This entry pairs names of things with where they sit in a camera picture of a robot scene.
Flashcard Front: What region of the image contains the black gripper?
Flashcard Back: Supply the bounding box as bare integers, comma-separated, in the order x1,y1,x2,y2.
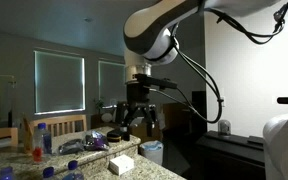
119,81,158,142

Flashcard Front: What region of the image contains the clear zip bag purple package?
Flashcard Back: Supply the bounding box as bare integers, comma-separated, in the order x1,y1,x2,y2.
83,130,110,152

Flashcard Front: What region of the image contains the black case yellow zipper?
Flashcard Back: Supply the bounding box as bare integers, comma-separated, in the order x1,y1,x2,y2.
106,129,123,143

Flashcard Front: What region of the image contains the brown cardboard box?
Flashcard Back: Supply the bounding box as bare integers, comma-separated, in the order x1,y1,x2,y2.
162,102,192,132

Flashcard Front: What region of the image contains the small white box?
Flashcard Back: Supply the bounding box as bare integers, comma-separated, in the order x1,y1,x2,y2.
109,154,136,177

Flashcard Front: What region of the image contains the small green houseplant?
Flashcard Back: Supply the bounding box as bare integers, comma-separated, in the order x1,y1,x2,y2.
93,97,108,114

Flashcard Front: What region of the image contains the narrow window with blind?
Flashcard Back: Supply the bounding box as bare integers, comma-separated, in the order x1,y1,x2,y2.
98,59,127,108

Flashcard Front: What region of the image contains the wooden slat back chair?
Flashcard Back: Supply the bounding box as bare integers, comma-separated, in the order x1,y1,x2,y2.
28,114,88,138

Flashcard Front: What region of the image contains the blue cap water bottle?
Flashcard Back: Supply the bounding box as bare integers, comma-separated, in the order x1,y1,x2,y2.
62,159,85,180
0,166,17,180
42,166,57,180

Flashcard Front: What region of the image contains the large window with blind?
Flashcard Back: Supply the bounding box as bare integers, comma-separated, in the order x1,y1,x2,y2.
33,49,86,116

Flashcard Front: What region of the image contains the black cabinet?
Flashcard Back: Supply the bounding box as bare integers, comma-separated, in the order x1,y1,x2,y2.
195,130,266,180

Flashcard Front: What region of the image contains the water bottle red blue label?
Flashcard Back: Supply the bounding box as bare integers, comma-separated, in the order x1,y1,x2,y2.
32,122,54,164

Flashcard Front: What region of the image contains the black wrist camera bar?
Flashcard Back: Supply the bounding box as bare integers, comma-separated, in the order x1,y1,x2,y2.
132,73,178,90

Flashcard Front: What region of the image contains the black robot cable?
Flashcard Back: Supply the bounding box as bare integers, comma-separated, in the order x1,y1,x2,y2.
148,0,288,125

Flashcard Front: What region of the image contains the white wall switch plate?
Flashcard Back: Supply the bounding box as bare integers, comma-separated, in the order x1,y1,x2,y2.
219,88,226,108

